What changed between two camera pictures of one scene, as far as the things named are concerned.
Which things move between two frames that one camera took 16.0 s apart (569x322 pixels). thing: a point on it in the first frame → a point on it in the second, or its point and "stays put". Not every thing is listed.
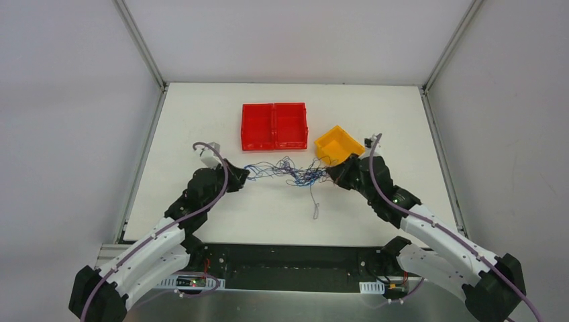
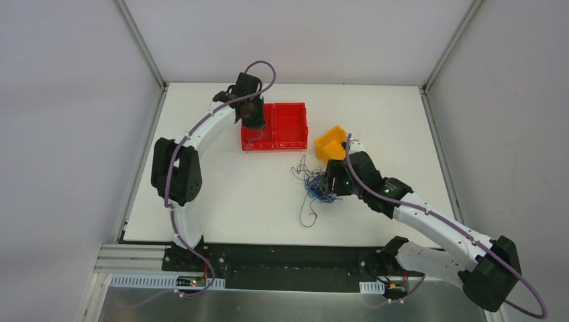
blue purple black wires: [303, 176] → [312, 177]
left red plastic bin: [257, 127] stays put
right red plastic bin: [290, 125] stays put
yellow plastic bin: [335, 147] stays put
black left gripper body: [233, 176] → [251, 113]
